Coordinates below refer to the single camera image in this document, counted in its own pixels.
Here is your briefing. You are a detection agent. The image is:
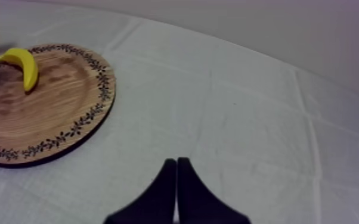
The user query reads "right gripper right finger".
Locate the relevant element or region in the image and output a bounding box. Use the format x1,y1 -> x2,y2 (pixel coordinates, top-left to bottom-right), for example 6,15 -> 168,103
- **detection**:
177,157 -> 252,224

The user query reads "yellow toy banana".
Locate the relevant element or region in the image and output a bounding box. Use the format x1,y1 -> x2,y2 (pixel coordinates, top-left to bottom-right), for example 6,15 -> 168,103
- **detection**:
0,47 -> 39,93

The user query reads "round wooden board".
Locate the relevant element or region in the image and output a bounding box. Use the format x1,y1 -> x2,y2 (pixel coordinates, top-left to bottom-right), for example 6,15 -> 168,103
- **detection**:
0,43 -> 117,169

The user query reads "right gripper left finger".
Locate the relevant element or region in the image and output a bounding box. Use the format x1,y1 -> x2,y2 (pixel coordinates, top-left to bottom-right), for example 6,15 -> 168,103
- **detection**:
103,158 -> 178,224

